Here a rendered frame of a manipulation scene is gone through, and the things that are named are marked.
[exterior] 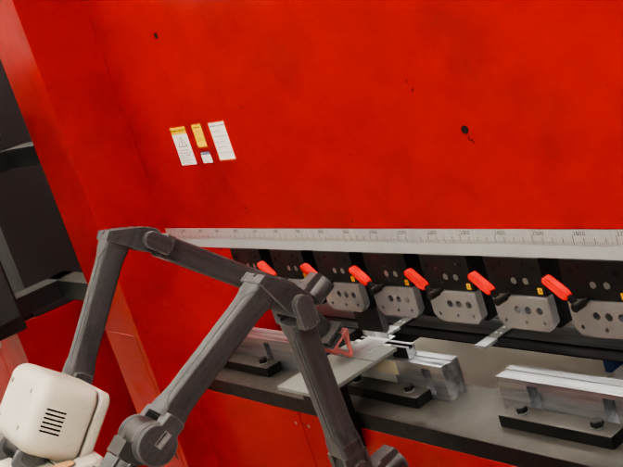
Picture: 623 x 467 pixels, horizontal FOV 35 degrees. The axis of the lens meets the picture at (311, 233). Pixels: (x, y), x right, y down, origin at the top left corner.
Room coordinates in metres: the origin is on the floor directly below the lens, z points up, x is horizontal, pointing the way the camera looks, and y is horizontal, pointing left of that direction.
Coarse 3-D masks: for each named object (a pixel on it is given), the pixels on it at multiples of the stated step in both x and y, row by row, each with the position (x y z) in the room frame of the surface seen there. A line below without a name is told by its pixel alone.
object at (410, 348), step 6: (366, 336) 2.52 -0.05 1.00; (390, 342) 2.43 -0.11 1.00; (396, 342) 2.42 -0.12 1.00; (402, 342) 2.40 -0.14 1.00; (408, 342) 2.39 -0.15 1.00; (402, 348) 2.37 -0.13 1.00; (408, 348) 2.36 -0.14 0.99; (414, 348) 2.37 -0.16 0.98; (396, 354) 2.39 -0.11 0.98; (402, 354) 2.37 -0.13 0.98; (408, 354) 2.36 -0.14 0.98; (414, 354) 2.37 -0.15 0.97
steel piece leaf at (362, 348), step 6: (360, 342) 2.49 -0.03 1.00; (366, 342) 2.48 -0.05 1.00; (372, 342) 2.46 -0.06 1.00; (378, 342) 2.45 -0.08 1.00; (384, 342) 2.44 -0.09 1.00; (342, 348) 2.43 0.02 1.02; (354, 348) 2.46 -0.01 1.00; (360, 348) 2.45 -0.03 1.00; (366, 348) 2.43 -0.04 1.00; (372, 348) 2.42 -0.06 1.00; (354, 354) 2.40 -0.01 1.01; (360, 354) 2.41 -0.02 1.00; (366, 354) 2.40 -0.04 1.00
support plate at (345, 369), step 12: (384, 348) 2.40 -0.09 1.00; (396, 348) 2.38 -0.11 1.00; (336, 360) 2.42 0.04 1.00; (348, 360) 2.40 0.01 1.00; (360, 360) 2.37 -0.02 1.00; (300, 372) 2.42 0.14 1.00; (336, 372) 2.34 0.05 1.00; (348, 372) 2.32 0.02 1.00; (360, 372) 2.31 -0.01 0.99; (288, 384) 2.37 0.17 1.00; (300, 384) 2.34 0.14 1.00
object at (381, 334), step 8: (360, 312) 2.48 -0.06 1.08; (368, 312) 2.45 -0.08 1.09; (376, 312) 2.42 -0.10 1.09; (360, 320) 2.49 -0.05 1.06; (368, 320) 2.46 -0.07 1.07; (376, 320) 2.43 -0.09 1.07; (384, 320) 2.43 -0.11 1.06; (360, 328) 2.50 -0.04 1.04; (368, 328) 2.47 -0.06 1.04; (376, 328) 2.44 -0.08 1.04; (384, 328) 2.42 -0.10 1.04; (376, 336) 2.46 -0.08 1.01; (384, 336) 2.44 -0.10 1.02
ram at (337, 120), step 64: (128, 0) 2.92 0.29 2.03; (192, 0) 2.66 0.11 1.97; (256, 0) 2.44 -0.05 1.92; (320, 0) 2.26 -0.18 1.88; (384, 0) 2.09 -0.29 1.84; (448, 0) 1.95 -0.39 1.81; (512, 0) 1.83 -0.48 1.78; (576, 0) 1.72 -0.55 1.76; (128, 64) 3.03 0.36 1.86; (192, 64) 2.74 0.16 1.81; (256, 64) 2.51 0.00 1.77; (320, 64) 2.31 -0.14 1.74; (384, 64) 2.14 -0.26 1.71; (448, 64) 1.99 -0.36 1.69; (512, 64) 1.86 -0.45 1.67; (576, 64) 1.74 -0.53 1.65; (256, 128) 2.58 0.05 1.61; (320, 128) 2.37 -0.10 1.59; (384, 128) 2.19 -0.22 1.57; (448, 128) 2.03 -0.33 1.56; (512, 128) 1.89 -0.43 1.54; (576, 128) 1.77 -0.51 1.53; (192, 192) 2.94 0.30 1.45; (256, 192) 2.66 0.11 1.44; (320, 192) 2.43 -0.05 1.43; (384, 192) 2.24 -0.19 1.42; (448, 192) 2.07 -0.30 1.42; (512, 192) 1.93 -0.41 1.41; (576, 192) 1.80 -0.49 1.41; (512, 256) 1.97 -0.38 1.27; (576, 256) 1.83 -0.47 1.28
